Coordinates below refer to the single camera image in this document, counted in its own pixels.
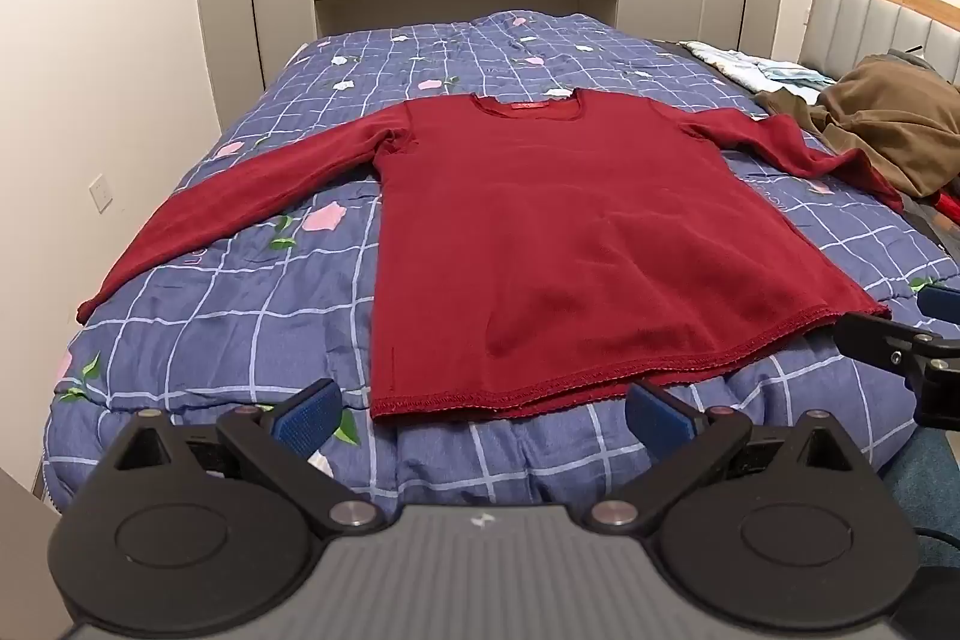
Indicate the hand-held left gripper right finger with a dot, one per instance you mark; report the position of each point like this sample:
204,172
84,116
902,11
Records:
660,419

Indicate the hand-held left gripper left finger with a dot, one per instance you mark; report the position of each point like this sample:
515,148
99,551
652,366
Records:
309,416

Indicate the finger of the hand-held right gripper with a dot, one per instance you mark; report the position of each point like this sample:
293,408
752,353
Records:
885,344
941,304

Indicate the red long-sleeved sweater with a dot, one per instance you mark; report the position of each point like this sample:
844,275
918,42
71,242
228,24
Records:
562,220

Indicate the blue checked floral quilt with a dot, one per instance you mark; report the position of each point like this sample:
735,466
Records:
262,325

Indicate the red item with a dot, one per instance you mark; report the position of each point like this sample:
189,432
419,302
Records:
946,196

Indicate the brown garment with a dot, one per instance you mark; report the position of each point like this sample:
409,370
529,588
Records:
892,115

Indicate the grey padded wooden headboard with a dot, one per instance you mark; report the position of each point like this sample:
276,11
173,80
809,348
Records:
885,21

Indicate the white patterned cloth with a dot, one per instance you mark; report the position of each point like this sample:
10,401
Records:
757,66

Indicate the grey bedside table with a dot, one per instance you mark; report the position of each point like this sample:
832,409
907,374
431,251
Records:
22,550

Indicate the white wall socket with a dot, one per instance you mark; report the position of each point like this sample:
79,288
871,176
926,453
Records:
99,194

